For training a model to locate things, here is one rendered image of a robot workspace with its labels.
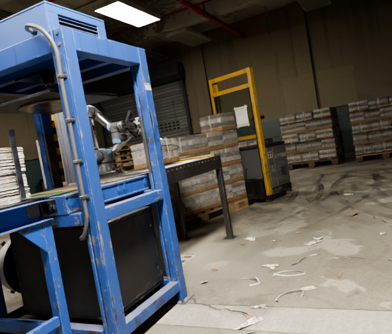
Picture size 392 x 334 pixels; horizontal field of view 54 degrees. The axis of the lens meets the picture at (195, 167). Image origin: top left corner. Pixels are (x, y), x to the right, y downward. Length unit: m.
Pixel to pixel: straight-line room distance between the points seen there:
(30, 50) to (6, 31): 0.34
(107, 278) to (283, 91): 9.42
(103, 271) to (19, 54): 1.11
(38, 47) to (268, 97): 9.33
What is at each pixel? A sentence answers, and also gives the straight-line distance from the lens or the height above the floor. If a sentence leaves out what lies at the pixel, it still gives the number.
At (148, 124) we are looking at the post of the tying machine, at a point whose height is 1.09.
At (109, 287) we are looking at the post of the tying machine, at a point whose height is 0.34.
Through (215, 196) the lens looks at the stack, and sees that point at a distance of 4.72.
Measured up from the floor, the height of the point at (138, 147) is 1.00.
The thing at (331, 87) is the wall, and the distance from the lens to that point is 10.64.
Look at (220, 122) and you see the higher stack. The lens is 4.95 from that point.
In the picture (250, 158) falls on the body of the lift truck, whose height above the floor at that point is 0.61.
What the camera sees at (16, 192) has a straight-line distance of 1.97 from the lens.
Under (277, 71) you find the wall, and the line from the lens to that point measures 10.93.
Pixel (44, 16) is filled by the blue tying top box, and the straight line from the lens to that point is 2.16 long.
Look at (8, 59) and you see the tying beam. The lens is 2.14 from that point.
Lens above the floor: 0.92
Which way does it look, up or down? 3 degrees down
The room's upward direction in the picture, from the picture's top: 10 degrees counter-clockwise
